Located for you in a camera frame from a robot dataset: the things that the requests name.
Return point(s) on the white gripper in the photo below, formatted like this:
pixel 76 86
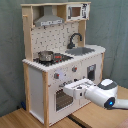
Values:
pixel 79 89

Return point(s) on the oven door with handle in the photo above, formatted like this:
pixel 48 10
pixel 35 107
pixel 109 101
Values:
pixel 62 99

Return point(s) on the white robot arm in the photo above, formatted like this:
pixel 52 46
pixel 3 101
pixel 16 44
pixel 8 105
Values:
pixel 104 94

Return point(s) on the wooden toy kitchen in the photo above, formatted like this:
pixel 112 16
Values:
pixel 40 84

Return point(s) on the right red stove knob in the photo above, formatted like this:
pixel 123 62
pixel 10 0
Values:
pixel 74 69

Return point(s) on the red stove knob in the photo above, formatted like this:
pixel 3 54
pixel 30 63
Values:
pixel 56 75
pixel 74 69

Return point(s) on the left red stove knob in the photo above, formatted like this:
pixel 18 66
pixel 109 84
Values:
pixel 56 75

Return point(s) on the grey toy sink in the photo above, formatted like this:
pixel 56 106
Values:
pixel 79 51

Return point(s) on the black toy stovetop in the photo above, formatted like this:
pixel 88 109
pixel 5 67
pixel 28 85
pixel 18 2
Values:
pixel 58 58

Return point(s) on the black toy faucet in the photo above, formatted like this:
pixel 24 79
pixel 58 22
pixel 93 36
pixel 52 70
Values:
pixel 71 44

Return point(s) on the small metal pot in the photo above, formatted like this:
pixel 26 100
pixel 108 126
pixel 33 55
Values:
pixel 46 55

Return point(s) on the grey range hood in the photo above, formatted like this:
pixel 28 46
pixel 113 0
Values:
pixel 48 18

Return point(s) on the toy microwave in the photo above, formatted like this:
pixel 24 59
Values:
pixel 78 11

